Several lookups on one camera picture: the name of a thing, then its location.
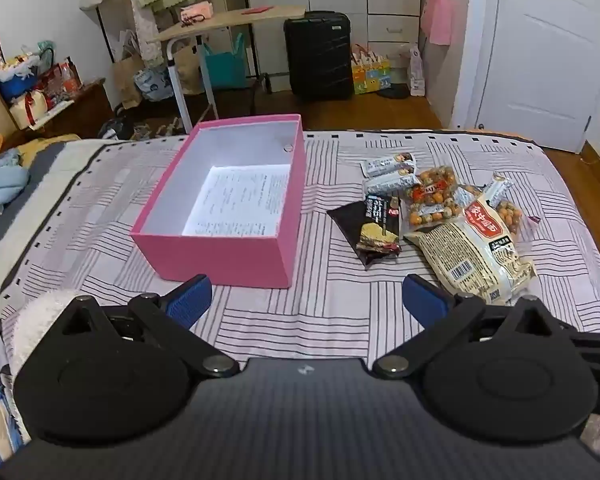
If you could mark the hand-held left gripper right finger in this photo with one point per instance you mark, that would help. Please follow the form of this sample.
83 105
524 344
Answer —
422 300

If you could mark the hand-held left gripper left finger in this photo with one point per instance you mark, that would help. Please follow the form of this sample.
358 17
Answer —
190 300

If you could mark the pink cardboard box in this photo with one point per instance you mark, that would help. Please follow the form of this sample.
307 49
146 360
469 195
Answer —
215 255

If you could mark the clear coated peanut bag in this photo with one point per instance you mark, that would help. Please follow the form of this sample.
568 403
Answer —
507 215
432 200

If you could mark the beige large snack bag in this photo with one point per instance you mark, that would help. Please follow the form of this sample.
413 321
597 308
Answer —
472 257

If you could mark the black chip packet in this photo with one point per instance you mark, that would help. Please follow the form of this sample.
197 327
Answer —
375 230

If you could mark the striped bed sheet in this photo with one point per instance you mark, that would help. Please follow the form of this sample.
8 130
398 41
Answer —
330 310

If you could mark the printed paper sheet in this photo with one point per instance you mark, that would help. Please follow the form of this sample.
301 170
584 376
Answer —
240 200

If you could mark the pale blue snack bar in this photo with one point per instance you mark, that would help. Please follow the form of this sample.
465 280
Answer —
496 187
469 196
387 162
392 183

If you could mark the small dark red candy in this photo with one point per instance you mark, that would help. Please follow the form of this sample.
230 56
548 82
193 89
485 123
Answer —
533 220

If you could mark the white fluffy cloth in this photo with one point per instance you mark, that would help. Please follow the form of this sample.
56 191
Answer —
40 320

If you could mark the black bag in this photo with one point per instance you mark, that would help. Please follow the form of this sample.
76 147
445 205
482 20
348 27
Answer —
115 127

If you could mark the grey yellow duvet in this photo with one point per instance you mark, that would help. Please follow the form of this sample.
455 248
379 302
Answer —
50 160

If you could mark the blue white plastic bag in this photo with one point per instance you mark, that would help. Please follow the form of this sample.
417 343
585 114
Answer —
152 85

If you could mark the wooden nightstand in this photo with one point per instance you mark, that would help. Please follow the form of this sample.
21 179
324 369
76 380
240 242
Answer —
80 110

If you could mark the light blue blanket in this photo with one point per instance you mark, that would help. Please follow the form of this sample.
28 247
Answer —
0 180

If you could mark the brown paper bag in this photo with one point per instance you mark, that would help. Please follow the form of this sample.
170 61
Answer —
187 72
127 80

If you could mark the white printed package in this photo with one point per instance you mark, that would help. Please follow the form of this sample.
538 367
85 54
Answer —
417 72

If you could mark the colourful box with bags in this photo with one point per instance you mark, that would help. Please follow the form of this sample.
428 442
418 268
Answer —
370 75

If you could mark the teal shopping bag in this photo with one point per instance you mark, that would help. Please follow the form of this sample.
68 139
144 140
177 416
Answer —
225 65

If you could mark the cream gift box red ribbon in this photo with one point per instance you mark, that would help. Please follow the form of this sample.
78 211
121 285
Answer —
27 107

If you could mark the clear bottle orange label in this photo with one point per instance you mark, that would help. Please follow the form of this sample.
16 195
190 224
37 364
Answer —
67 77

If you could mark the red printed box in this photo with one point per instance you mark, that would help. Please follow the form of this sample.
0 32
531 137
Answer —
52 85

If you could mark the black suitcase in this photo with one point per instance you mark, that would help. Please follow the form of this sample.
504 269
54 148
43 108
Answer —
319 55

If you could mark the white lace garment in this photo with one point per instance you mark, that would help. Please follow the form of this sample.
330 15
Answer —
147 35

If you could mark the white door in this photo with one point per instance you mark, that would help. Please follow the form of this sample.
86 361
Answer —
545 50

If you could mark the wooden folding table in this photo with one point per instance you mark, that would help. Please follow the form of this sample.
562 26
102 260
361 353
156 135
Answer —
230 22

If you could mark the blue white flower basket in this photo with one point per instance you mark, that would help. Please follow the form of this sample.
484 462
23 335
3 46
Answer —
15 77

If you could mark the pink hanging bag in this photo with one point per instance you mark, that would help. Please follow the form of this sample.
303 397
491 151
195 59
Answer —
437 15

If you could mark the green plastic bag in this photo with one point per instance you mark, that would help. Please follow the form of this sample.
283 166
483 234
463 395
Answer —
45 51

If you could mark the pink tissue box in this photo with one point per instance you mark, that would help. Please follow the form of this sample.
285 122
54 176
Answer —
196 11

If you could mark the red envelope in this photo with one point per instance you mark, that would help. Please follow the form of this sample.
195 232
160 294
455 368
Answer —
256 10

